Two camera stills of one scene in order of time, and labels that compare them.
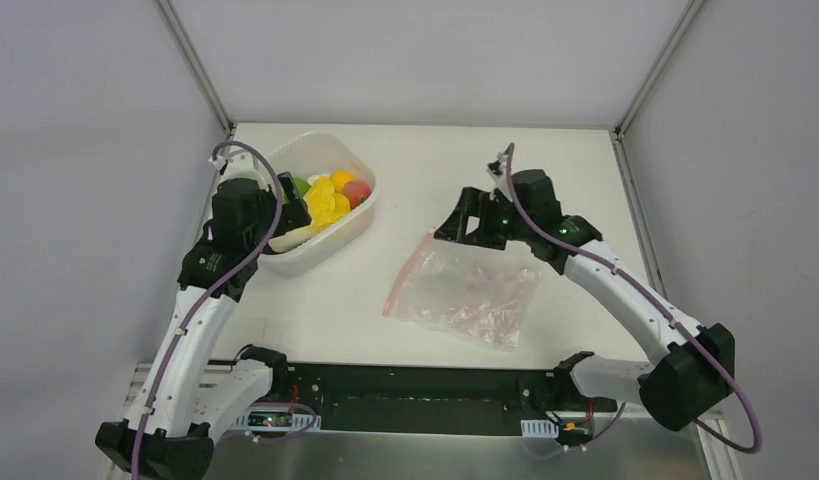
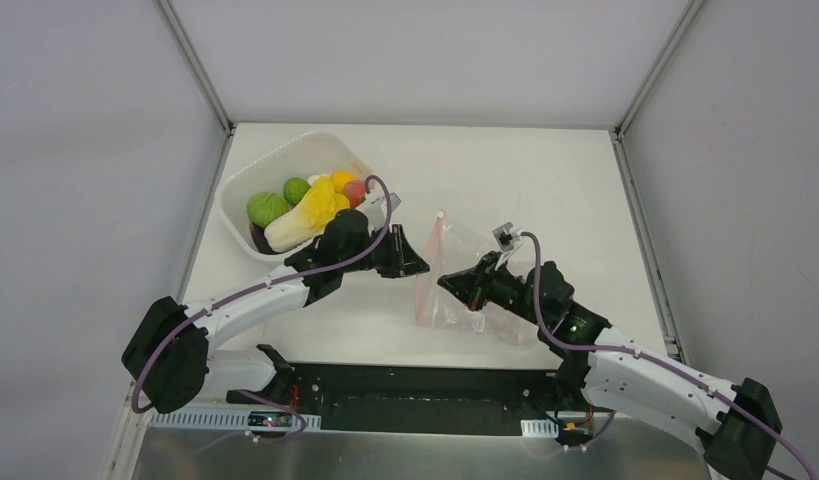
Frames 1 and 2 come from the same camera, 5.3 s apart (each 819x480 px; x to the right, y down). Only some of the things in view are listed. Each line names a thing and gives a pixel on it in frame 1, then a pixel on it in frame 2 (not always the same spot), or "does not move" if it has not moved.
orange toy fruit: x=339 y=178 does not move
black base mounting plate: x=429 y=397 does not move
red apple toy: x=357 y=190 does not move
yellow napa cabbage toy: x=324 y=206 does not move
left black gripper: x=292 y=210 to x=393 y=251
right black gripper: x=475 y=216 to x=479 y=283
